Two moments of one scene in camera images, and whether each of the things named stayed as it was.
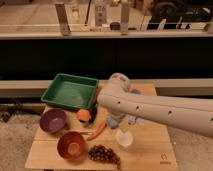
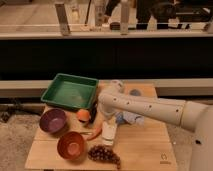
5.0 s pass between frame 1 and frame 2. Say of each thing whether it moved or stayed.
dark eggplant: stayed
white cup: moved
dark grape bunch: stayed
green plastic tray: stayed
